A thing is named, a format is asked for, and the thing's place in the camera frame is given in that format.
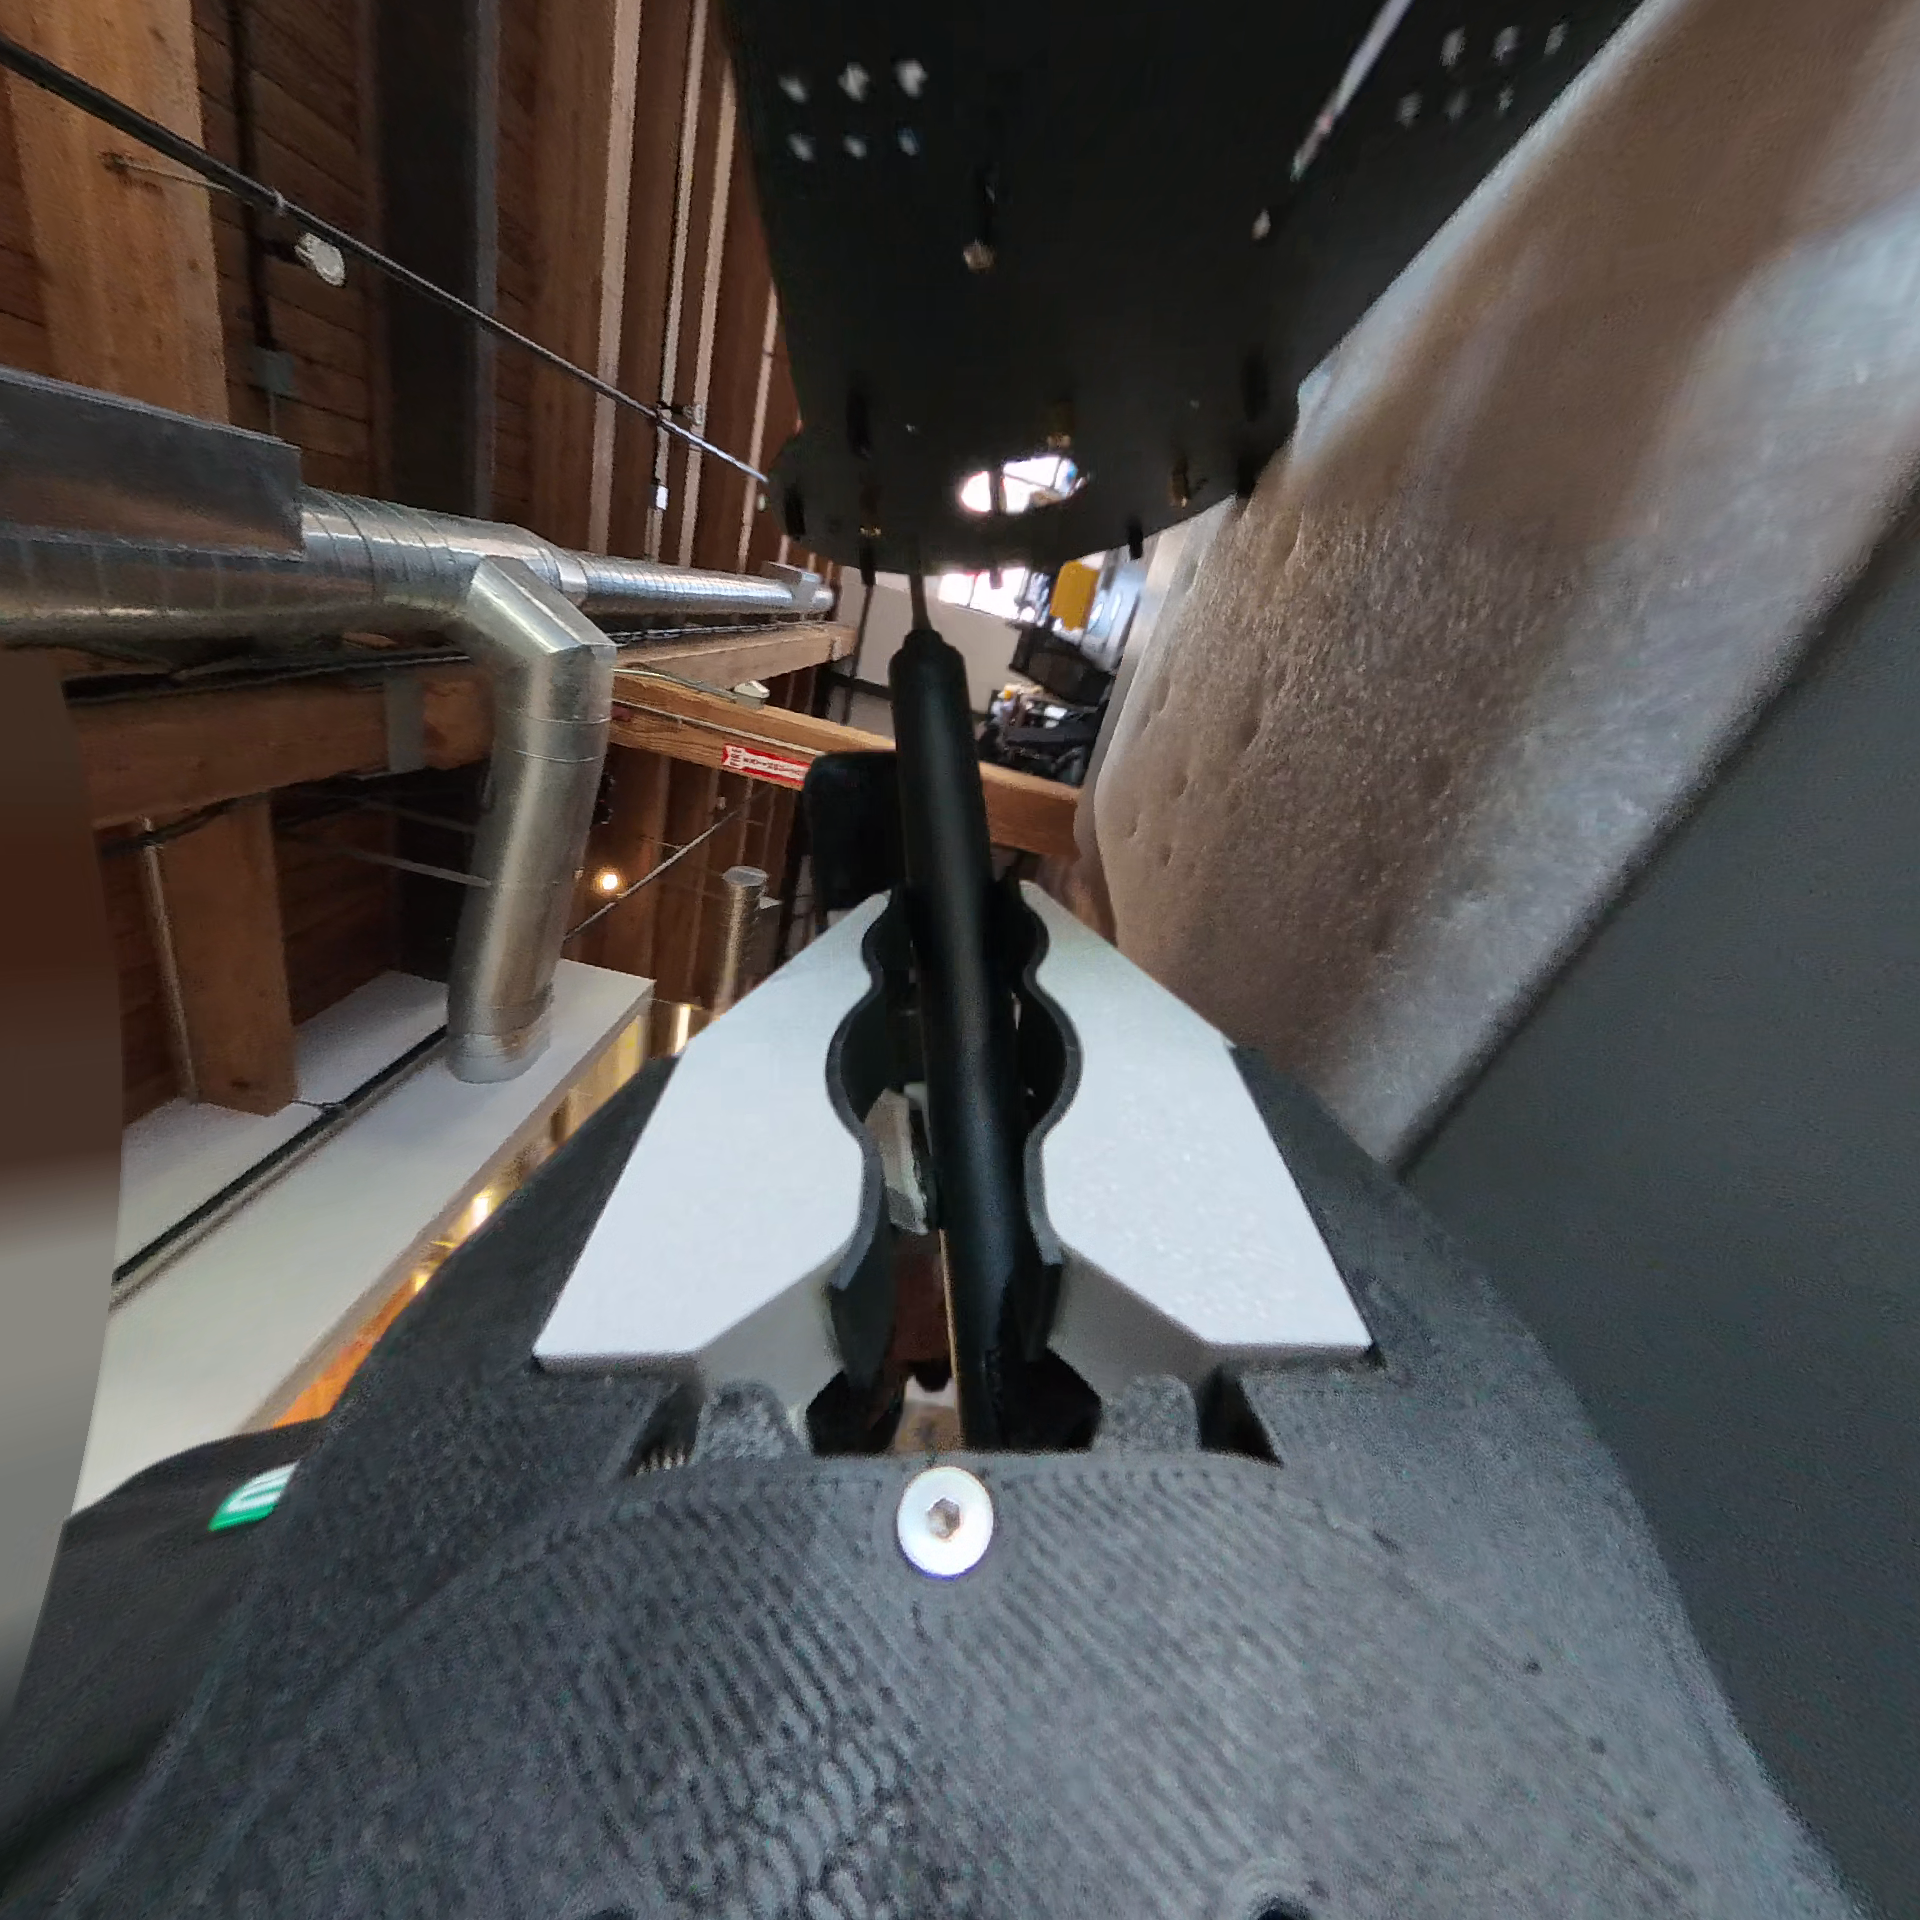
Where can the black equipment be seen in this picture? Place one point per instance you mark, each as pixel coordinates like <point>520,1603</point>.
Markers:
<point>1049,691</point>

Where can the white foam sheet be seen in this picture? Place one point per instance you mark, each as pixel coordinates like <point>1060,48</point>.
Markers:
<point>1425,674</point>

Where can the black perforated panel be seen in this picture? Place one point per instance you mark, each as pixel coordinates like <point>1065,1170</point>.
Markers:
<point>1080,271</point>

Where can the black rod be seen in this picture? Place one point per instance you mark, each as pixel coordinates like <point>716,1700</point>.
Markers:
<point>945,901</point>

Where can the small spotlight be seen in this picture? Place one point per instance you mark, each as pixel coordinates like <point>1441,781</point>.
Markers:
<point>317,259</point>

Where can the short metal cylinder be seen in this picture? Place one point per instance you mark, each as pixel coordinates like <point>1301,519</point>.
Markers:
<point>742,931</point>

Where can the steel tie rod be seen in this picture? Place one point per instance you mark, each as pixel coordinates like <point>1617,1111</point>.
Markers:
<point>451,290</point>

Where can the white ledge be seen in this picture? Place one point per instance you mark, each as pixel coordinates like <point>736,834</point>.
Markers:
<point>299,1201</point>

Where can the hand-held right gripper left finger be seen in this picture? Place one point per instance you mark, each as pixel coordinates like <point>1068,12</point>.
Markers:
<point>705,1201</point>

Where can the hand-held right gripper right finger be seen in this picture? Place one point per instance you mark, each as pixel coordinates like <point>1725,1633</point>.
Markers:
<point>1201,1201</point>

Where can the silver metal air duct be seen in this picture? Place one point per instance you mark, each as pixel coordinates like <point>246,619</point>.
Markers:
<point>523,751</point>

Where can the yellow box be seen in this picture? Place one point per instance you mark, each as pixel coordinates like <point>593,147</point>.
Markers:
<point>1074,593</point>

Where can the wooden beam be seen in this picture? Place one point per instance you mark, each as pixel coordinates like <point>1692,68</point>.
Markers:
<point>225,751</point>
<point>705,727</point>

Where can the grey electrical box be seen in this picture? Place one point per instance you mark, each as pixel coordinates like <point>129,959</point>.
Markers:
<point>270,370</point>

